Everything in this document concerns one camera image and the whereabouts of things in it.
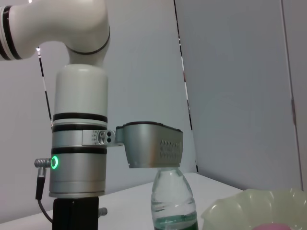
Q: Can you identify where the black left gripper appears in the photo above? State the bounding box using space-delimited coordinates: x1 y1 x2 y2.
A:
52 196 100 230

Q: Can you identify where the clear bottle with green label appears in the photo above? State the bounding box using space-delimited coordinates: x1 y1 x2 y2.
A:
150 167 199 230

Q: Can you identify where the pink toy peach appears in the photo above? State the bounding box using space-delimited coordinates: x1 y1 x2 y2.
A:
251 222 292 230

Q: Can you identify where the green glass fruit plate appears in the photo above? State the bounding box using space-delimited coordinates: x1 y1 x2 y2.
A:
201 188 307 230

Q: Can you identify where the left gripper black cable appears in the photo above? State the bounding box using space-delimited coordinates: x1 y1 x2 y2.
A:
34 158 54 223

